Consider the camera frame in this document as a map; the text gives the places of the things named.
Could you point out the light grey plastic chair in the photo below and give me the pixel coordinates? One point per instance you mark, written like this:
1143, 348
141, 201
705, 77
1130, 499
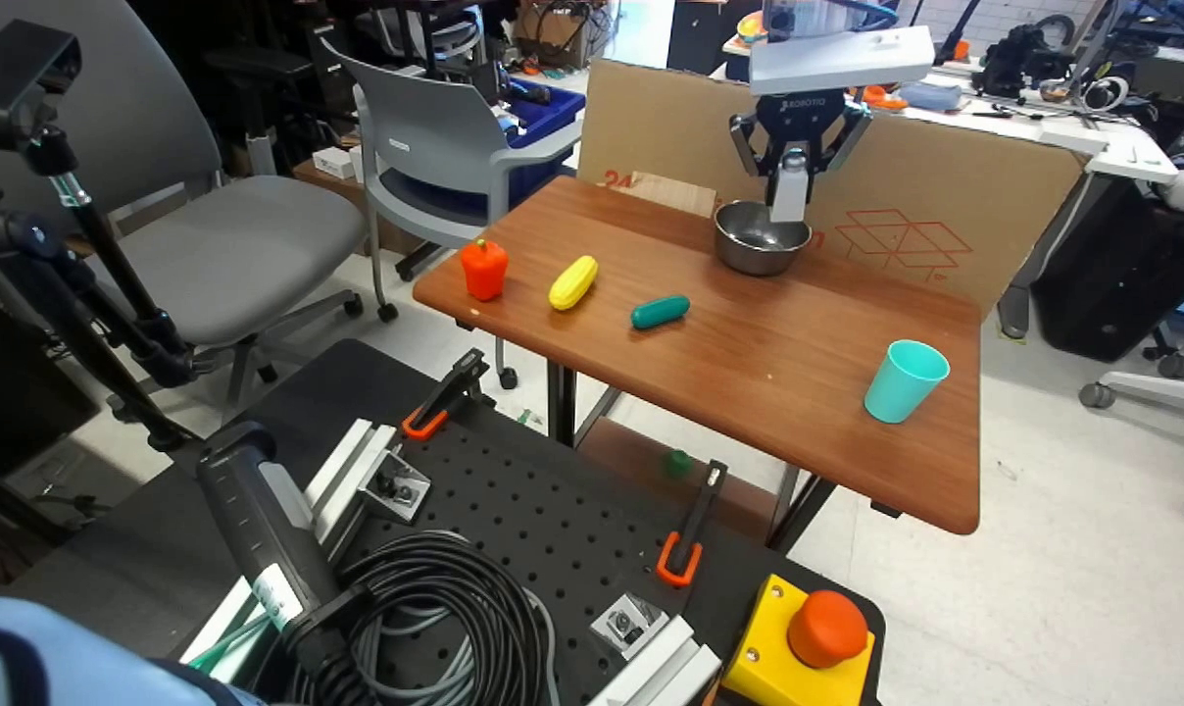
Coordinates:
443, 157

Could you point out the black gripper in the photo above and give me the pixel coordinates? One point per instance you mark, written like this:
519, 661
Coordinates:
820, 121

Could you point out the teal plastic cup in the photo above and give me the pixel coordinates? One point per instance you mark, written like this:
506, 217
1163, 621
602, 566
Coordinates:
905, 379

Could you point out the black orange clamp left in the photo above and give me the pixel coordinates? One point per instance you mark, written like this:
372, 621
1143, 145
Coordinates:
438, 404

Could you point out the cardboard sheet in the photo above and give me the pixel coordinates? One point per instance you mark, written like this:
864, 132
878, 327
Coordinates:
921, 201

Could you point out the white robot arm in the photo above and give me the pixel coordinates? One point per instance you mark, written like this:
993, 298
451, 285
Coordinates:
802, 93

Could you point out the steel bowl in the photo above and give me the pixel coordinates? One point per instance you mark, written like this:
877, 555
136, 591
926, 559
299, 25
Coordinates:
751, 240

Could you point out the yellow plastic corn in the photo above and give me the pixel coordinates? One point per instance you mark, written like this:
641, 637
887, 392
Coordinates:
573, 285

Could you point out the black camera tripod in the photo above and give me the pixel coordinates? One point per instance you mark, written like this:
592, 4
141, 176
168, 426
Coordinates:
35, 259

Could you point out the wooden table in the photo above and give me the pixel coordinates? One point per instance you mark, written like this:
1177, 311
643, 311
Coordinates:
772, 361

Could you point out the orange plastic pepper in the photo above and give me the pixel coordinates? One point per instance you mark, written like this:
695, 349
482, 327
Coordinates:
482, 267

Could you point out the grey office chair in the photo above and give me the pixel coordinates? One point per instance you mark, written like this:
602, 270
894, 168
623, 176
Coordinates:
223, 255

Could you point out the black orange clamp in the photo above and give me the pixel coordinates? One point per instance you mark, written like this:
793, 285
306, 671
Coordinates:
438, 404
685, 549

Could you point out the yellow emergency stop box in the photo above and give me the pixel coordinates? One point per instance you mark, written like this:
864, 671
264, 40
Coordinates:
802, 647

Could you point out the black orange clamp right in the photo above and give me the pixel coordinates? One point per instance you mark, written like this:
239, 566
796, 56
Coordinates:
685, 549

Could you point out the green plastic cucumber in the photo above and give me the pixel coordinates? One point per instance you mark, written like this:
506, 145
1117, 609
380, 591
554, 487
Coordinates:
660, 311

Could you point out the white salt cellar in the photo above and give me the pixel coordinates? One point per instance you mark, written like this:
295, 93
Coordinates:
788, 199

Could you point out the black perforated board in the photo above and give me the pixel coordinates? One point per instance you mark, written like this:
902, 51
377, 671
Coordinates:
154, 566

